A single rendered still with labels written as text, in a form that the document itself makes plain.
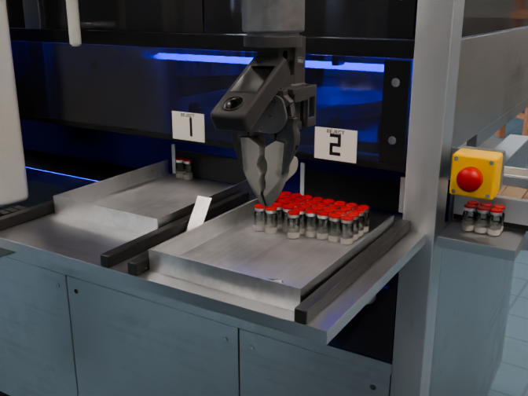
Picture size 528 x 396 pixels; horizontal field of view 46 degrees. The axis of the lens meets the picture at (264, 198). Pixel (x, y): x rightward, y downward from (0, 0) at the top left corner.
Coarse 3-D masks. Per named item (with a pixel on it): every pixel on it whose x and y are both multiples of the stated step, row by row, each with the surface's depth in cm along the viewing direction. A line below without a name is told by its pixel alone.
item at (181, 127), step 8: (176, 112) 132; (184, 112) 131; (176, 120) 133; (184, 120) 132; (192, 120) 130; (200, 120) 129; (176, 128) 133; (184, 128) 132; (192, 128) 131; (200, 128) 130; (176, 136) 134; (184, 136) 133; (192, 136) 132; (200, 136) 130
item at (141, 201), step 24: (144, 168) 141; (168, 168) 148; (72, 192) 124; (96, 192) 129; (120, 192) 133; (144, 192) 133; (168, 192) 133; (192, 192) 133; (216, 192) 122; (72, 216) 119; (96, 216) 115; (120, 216) 112; (144, 216) 109; (168, 216) 110
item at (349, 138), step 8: (320, 128) 116; (328, 128) 115; (320, 136) 116; (328, 136) 115; (344, 136) 113; (352, 136) 113; (320, 144) 116; (328, 144) 115; (344, 144) 114; (352, 144) 113; (320, 152) 117; (328, 152) 116; (344, 152) 114; (352, 152) 113; (336, 160) 115; (344, 160) 115; (352, 160) 114
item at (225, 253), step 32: (224, 224) 110; (384, 224) 105; (160, 256) 93; (192, 256) 100; (224, 256) 100; (256, 256) 100; (288, 256) 100; (320, 256) 100; (352, 256) 95; (224, 288) 88; (256, 288) 85; (288, 288) 82
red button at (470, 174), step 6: (468, 168) 100; (474, 168) 101; (462, 174) 101; (468, 174) 100; (474, 174) 100; (480, 174) 100; (456, 180) 102; (462, 180) 101; (468, 180) 100; (474, 180) 100; (480, 180) 100; (462, 186) 101; (468, 186) 101; (474, 186) 100
